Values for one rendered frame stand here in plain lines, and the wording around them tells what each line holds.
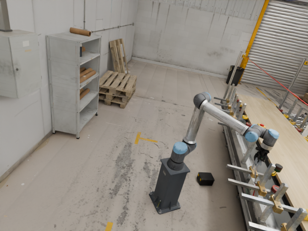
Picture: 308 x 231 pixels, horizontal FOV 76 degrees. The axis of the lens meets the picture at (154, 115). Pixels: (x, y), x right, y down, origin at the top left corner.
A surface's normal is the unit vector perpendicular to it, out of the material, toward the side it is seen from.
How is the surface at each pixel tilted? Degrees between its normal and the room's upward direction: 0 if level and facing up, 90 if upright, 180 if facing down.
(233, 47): 90
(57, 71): 90
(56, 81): 90
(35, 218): 0
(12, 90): 90
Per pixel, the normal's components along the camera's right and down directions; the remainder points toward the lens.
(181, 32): -0.11, 0.44
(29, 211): 0.18, -0.87
